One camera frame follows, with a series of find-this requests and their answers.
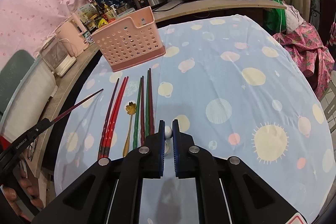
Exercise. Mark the gold flower spoon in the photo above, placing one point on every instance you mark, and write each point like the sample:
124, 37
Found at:
131, 110

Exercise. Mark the dark red chopstick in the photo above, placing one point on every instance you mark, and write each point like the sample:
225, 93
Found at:
107, 120
61, 116

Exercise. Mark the white green ceramic spoon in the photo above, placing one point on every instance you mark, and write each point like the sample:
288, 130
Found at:
168, 140

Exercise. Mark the oil bottle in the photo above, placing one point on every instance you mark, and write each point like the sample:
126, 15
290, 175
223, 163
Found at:
109, 12

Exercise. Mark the eyeglasses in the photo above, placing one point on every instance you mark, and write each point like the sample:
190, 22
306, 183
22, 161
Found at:
31, 149

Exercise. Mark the maroon chopstick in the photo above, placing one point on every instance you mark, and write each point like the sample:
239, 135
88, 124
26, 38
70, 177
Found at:
142, 113
151, 115

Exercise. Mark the pink floral cloth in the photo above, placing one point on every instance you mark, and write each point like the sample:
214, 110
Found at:
312, 58

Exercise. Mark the blue planet-print tablecloth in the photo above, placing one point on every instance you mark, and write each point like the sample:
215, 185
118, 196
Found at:
311, 165

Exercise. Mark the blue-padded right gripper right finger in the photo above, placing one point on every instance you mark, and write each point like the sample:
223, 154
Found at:
228, 191

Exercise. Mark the left hand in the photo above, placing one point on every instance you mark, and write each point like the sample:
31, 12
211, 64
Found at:
20, 180

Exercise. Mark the green chopstick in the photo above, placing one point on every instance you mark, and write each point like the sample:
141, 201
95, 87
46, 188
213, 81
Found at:
135, 133
147, 107

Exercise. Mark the pink perforated utensil holder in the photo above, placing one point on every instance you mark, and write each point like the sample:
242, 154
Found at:
131, 40

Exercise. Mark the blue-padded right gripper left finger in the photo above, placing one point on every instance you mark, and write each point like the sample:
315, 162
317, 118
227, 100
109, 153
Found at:
110, 190

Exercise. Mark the pink electric kettle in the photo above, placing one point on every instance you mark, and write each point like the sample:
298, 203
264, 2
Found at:
74, 35

